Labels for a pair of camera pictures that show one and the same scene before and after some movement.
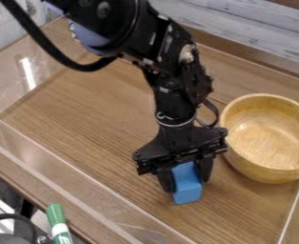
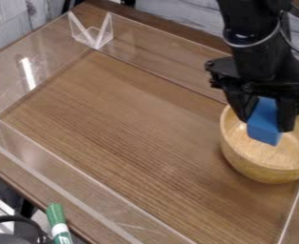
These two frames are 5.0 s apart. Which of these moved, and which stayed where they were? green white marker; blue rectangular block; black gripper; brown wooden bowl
Moved: black gripper; blue rectangular block
Stayed: brown wooden bowl; green white marker
